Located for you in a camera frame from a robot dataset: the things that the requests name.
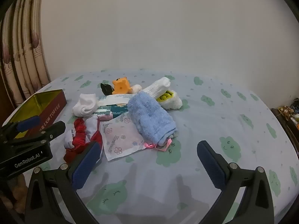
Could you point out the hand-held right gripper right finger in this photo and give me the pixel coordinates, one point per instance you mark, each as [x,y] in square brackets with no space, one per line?
[210,165]

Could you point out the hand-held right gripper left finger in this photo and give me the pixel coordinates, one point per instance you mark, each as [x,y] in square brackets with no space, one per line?
[84,165]

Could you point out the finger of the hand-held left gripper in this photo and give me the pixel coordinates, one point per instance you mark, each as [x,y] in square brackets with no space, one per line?
[28,123]
[55,127]

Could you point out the gold metal tray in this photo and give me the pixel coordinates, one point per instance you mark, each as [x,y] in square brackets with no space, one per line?
[50,112]

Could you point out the red cloth pouch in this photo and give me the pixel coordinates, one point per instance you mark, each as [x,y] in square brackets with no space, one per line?
[79,135]

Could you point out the white knit glove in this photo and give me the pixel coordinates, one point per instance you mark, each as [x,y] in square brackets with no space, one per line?
[85,106]

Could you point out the floral print sachet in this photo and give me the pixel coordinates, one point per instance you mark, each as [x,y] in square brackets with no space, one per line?
[119,137]

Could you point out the pink ribbon bow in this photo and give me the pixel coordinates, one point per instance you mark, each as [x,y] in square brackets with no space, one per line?
[151,145]

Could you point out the dark patterned pouch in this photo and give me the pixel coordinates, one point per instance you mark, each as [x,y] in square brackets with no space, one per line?
[106,88]

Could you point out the white and teal wipes pack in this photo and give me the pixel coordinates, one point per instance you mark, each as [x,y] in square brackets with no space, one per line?
[114,102]

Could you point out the white fluffy plush toy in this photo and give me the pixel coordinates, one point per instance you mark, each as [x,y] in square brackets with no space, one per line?
[172,102]

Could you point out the blue fluffy towel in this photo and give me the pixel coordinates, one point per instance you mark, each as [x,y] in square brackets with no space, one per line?
[149,119]

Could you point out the orange plush toy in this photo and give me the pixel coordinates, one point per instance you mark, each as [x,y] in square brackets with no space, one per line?
[121,85]

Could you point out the beige patterned curtain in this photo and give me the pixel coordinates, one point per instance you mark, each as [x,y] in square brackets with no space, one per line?
[28,51]

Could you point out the cluttered side table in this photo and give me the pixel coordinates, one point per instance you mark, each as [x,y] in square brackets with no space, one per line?
[287,114]

